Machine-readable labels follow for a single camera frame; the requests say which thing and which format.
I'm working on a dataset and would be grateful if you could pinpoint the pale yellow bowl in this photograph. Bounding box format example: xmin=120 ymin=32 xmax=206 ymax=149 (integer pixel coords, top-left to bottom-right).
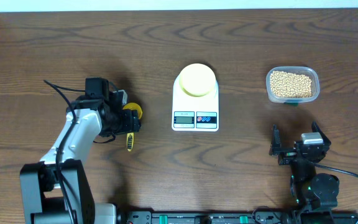
xmin=178 ymin=63 xmax=216 ymax=97

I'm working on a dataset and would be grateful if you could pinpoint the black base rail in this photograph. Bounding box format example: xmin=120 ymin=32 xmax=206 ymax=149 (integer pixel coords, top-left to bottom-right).
xmin=116 ymin=210 xmax=358 ymax=224

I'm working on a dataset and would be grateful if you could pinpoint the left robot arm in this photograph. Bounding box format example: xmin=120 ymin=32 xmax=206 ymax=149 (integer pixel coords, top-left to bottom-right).
xmin=19 ymin=98 xmax=142 ymax=223

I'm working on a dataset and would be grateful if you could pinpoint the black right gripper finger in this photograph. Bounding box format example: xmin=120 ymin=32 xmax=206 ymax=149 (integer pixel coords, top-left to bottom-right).
xmin=269 ymin=124 xmax=282 ymax=156
xmin=311 ymin=121 xmax=331 ymax=144

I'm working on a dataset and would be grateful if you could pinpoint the black left camera cable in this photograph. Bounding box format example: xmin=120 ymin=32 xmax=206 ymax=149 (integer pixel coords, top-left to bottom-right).
xmin=43 ymin=79 xmax=86 ymax=224

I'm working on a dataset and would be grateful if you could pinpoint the clear container of soybeans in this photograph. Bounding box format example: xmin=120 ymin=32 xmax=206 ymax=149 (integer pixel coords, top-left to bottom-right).
xmin=266 ymin=66 xmax=320 ymax=104

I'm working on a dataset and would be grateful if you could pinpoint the yellow measuring scoop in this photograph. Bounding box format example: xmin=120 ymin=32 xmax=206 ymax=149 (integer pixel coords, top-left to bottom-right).
xmin=124 ymin=103 xmax=143 ymax=152

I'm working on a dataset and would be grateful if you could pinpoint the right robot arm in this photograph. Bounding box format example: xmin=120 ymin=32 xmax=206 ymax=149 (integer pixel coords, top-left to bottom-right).
xmin=269 ymin=122 xmax=339 ymax=223

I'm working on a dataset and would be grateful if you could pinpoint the white kitchen scale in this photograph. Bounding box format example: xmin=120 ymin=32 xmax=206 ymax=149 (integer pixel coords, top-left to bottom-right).
xmin=172 ymin=77 xmax=219 ymax=132

